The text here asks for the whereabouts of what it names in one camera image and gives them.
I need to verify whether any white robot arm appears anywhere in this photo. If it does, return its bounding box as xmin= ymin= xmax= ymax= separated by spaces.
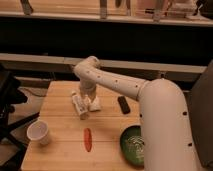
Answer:
xmin=73 ymin=56 xmax=199 ymax=171

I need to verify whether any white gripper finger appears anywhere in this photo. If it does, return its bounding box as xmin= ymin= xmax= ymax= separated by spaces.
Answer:
xmin=71 ymin=91 xmax=77 ymax=98
xmin=89 ymin=97 xmax=101 ymax=112

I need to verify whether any dark cabinet at right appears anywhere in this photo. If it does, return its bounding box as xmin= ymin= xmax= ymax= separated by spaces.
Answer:
xmin=189 ymin=60 xmax=213 ymax=171

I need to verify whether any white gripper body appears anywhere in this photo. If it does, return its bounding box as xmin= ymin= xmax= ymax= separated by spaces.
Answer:
xmin=79 ymin=81 xmax=96 ymax=100

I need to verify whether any black office chair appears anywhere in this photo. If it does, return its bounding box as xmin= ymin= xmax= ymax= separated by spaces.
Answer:
xmin=0 ymin=64 xmax=39 ymax=171

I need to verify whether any black rectangular block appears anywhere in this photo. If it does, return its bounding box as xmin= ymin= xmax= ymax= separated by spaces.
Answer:
xmin=117 ymin=96 xmax=130 ymax=114

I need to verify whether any green ceramic bowl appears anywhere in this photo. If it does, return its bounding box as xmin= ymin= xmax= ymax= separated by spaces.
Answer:
xmin=120 ymin=125 xmax=144 ymax=167

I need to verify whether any white paper cup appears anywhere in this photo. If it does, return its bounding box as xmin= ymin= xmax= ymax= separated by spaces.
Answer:
xmin=27 ymin=120 xmax=51 ymax=145

